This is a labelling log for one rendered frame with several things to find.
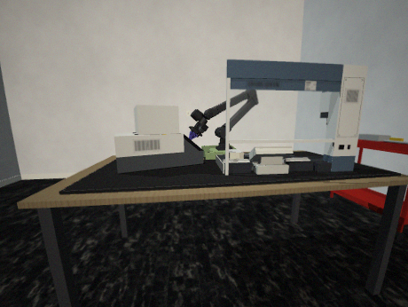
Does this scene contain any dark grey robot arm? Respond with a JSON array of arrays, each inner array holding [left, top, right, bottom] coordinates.
[[190, 101, 226, 151]]

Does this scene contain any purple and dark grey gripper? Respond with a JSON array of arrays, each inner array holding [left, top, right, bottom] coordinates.
[[189, 126, 203, 140]]

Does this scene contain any white rectangular block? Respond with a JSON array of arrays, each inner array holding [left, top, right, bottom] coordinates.
[[229, 149, 244, 159]]

